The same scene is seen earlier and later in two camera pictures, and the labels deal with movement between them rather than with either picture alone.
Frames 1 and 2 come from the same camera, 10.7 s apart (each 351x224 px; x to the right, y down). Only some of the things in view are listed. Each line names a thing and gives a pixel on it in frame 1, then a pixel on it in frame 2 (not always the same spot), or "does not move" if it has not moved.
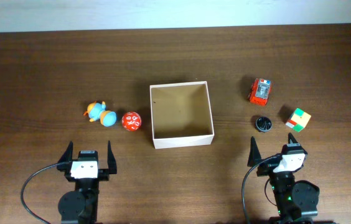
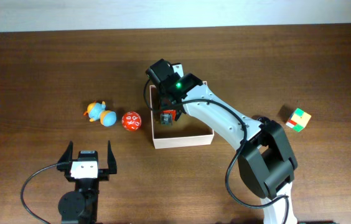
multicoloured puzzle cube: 299,120 does not move
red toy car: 261,91 to 170,111
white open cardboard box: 181,115 does not move
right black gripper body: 278,178 to 161,91
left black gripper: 104,173 does not move
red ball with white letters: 131,121 does not move
